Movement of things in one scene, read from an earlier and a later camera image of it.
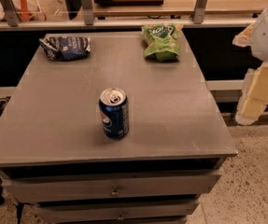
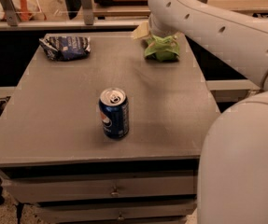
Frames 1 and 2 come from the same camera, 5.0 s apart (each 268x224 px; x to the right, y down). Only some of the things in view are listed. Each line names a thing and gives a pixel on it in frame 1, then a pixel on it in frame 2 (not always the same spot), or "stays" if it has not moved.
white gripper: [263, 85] to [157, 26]
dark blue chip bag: [65, 49] stays
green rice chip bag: [162, 41] stays
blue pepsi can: [114, 111] stays
